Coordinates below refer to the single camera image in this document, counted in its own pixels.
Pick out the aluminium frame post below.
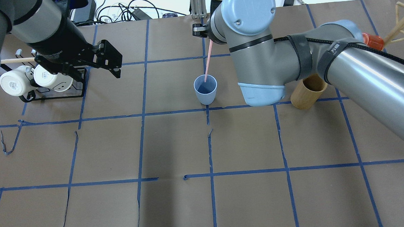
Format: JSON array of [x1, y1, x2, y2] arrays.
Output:
[[190, 0, 208, 19]]

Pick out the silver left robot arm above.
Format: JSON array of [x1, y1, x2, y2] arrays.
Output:
[[0, 0, 122, 81]]

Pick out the black power adapter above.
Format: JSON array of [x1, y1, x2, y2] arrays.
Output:
[[70, 0, 96, 26]]

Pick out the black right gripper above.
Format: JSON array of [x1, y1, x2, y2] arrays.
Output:
[[192, 0, 227, 45]]

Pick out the pink chopstick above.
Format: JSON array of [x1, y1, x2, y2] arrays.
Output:
[[204, 39, 213, 83]]

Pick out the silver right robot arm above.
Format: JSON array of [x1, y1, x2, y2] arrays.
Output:
[[192, 0, 404, 140]]

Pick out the light blue plastic cup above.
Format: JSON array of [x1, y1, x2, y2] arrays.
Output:
[[193, 75, 218, 105]]

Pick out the black wire mug rack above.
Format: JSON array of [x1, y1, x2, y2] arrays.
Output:
[[10, 62, 86, 103]]

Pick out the wooden rack handle rod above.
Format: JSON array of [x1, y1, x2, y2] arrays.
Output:
[[0, 57, 35, 64]]

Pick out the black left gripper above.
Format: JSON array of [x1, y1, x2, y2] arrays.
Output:
[[32, 17, 122, 79]]

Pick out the bamboo chopstick holder cup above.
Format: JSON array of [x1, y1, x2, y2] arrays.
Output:
[[290, 74, 328, 110]]

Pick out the white ceramic mug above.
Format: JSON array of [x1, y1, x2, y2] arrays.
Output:
[[0, 65, 37, 97], [33, 65, 73, 92]]

